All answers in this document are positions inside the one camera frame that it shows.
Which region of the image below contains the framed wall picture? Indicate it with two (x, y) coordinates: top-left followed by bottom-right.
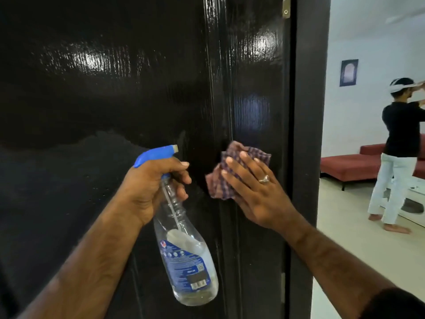
(339, 59), (359, 87)

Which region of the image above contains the person's right hand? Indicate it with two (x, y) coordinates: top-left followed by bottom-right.
(221, 151), (299, 231)

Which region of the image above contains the glossy black wooden door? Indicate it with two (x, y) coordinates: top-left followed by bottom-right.
(0, 0), (293, 319)

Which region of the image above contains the checked cleaning cloth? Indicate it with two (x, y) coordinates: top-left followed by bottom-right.
(205, 141), (272, 200)

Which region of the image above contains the clear spray bottle blue nozzle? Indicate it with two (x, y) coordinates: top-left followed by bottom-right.
(134, 145), (220, 307)

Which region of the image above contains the person's left hand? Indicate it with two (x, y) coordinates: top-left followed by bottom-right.
(118, 157), (192, 228)

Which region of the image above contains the person's left forearm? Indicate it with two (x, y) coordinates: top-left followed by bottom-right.
(17, 196), (147, 319)

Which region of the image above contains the person's black sleeve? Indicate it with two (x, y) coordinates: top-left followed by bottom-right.
(359, 288), (425, 319)

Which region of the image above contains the person's right forearm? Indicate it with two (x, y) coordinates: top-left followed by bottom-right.
(278, 212), (397, 319)

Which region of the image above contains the red sofa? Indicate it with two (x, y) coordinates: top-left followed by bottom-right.
(320, 134), (425, 192)

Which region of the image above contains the white low table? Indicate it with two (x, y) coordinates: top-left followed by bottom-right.
(379, 176), (425, 228)

